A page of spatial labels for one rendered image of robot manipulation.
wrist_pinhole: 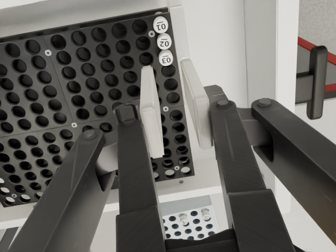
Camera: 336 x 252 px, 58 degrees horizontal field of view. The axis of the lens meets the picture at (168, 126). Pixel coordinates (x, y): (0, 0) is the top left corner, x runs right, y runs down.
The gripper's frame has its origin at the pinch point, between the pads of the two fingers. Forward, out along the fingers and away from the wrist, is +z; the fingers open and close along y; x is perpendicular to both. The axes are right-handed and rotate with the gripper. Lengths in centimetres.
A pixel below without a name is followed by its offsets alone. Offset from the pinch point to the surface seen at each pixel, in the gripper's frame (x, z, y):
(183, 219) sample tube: -30.1, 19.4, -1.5
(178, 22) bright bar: 1.7, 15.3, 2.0
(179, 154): -10.9, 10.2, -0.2
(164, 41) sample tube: 1.6, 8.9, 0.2
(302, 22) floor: -23, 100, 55
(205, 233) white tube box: -35.6, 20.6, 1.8
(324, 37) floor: -30, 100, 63
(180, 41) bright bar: -0.2, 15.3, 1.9
